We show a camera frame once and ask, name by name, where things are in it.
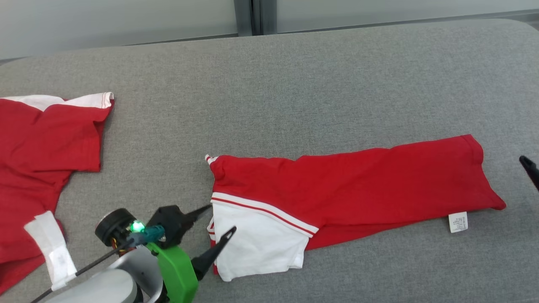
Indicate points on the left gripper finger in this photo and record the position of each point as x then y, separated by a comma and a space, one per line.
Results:
210, 254
198, 213

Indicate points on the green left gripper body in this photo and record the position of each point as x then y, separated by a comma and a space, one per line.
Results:
179, 273

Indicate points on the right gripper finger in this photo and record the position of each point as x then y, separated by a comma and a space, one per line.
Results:
532, 170

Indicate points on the red shirt with white sleeve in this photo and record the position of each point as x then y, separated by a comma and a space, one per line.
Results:
358, 181

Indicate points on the red shorts with white stripe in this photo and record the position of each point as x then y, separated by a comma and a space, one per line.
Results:
42, 147

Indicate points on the black round left wrist module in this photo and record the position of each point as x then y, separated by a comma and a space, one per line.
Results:
111, 227

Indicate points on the white tape tag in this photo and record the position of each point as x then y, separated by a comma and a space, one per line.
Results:
50, 244

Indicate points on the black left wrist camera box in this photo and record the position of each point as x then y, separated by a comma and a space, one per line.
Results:
168, 223

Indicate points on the grey partition post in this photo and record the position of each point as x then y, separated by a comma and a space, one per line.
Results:
254, 17

